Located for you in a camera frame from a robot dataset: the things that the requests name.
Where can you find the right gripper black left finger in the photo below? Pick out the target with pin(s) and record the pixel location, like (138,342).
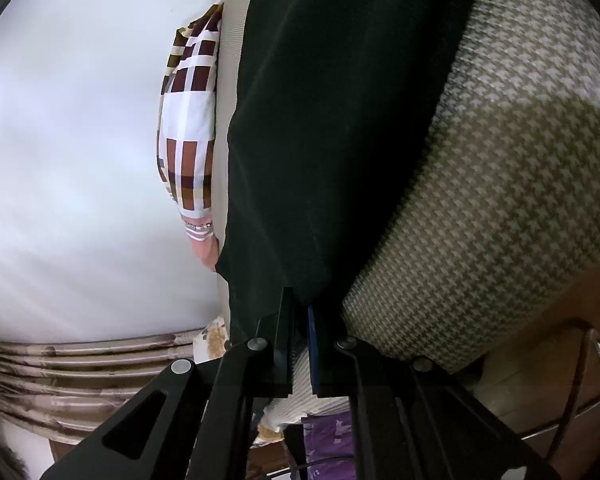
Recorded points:
(193,421)

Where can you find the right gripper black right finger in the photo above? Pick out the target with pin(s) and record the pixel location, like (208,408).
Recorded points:
(410,418)

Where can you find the pink patterned pillow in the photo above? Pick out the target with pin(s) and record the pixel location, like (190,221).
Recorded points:
(186,129)

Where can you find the beige striped curtain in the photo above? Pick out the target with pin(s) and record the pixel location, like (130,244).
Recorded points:
(63,392)

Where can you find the black pants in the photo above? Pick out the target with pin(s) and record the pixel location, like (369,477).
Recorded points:
(334,102)

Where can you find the floral cushion brown white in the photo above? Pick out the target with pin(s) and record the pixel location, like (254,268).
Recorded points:
(211,342)

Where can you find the purple cloth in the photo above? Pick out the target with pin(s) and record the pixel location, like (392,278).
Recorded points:
(329,445)

